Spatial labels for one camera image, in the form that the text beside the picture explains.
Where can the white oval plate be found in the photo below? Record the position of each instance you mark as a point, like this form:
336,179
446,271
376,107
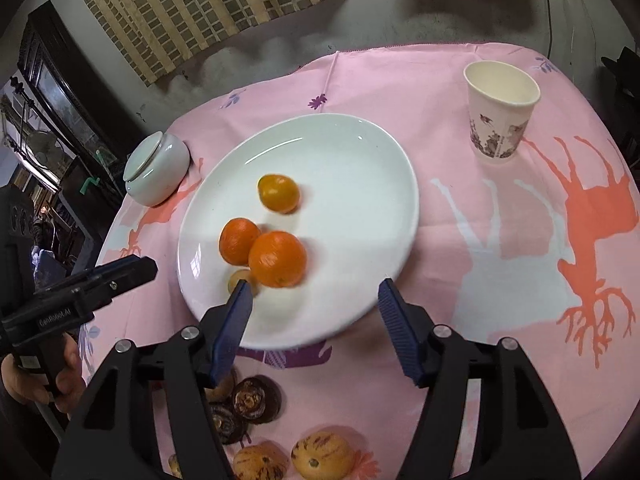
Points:
357,218

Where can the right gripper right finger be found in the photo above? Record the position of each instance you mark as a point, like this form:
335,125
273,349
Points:
520,433

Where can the small tan round fruit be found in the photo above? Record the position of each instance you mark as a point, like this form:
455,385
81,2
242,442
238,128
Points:
243,275

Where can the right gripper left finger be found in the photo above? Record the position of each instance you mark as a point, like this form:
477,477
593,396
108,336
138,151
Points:
112,433

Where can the large orange mandarin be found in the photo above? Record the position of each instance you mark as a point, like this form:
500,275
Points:
278,259

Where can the small orange mandarin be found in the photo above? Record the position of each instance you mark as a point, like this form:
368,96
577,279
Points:
236,239

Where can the yellow-orange tomato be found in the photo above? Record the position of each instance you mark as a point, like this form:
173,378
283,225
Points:
278,193

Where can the person left hand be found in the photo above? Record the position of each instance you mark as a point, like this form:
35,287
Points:
25,388

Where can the floral paper cup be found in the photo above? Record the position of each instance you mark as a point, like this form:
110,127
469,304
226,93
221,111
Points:
501,100

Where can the white lidded ceramic jar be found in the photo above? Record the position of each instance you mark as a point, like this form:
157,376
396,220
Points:
155,168

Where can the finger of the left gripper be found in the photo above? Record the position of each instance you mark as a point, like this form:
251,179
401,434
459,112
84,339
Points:
98,287
122,275

